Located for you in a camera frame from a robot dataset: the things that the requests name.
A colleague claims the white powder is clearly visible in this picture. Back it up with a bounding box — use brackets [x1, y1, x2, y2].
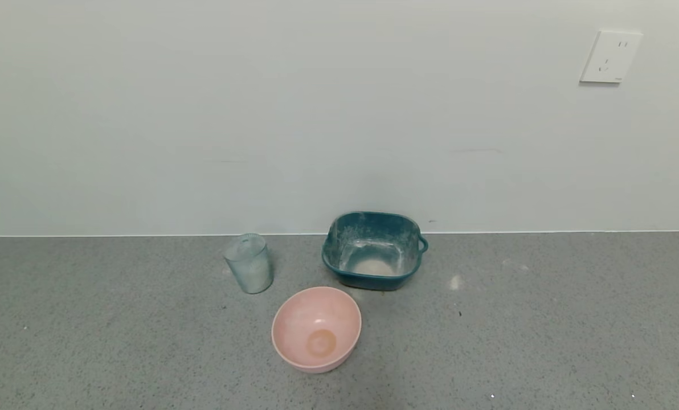
[354, 257, 396, 276]

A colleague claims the translucent ribbed plastic cup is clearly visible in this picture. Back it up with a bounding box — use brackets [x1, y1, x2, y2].
[223, 233, 274, 294]

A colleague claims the teal square plastic tray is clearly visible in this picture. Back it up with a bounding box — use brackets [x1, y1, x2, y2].
[322, 211, 429, 292]

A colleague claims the pink plastic bowl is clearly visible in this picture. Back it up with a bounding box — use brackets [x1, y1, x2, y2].
[271, 286, 362, 374]

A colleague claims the white wall socket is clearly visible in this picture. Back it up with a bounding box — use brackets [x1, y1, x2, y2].
[579, 30, 643, 84]

